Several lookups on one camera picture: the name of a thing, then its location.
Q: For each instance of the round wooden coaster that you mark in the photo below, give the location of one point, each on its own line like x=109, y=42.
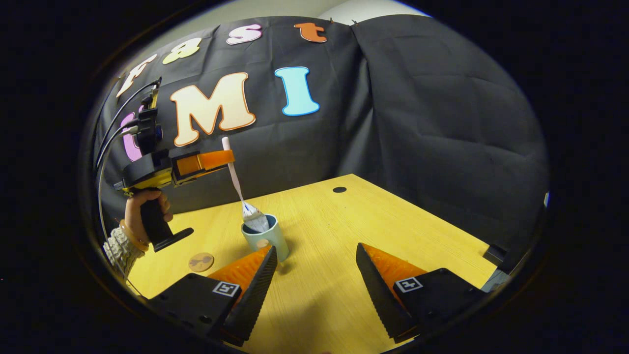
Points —
x=201, y=262

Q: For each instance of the pale blue cup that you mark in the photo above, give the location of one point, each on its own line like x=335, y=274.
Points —
x=277, y=241

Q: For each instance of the white toothpaste tube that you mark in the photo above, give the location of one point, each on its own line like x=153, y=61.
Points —
x=255, y=221

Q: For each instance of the wooden desktop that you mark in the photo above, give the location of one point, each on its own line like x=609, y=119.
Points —
x=344, y=231

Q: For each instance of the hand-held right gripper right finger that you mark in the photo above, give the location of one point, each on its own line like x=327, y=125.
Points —
x=378, y=290

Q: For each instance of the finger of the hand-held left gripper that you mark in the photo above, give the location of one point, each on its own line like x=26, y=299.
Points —
x=206, y=160

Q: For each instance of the black backdrop cloth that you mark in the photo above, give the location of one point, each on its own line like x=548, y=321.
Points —
x=417, y=123

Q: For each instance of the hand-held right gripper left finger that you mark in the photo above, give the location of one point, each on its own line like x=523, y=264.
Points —
x=258, y=290

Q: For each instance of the small black box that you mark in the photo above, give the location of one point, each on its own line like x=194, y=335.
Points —
x=494, y=254

